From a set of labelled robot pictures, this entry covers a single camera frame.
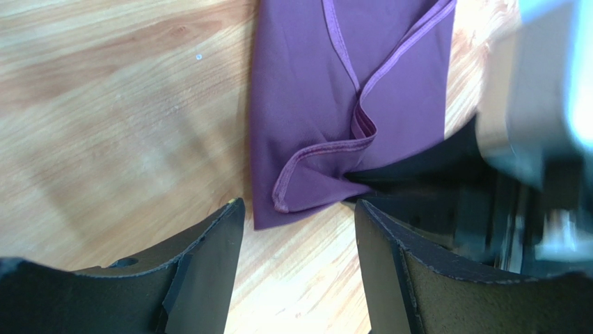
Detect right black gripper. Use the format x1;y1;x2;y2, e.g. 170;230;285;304
343;115;592;278

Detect purple cloth napkin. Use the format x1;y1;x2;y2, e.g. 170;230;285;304
248;1;456;230

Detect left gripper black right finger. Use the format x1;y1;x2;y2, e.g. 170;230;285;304
354;199;534;334

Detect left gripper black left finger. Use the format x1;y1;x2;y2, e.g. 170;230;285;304
77;198;246;333

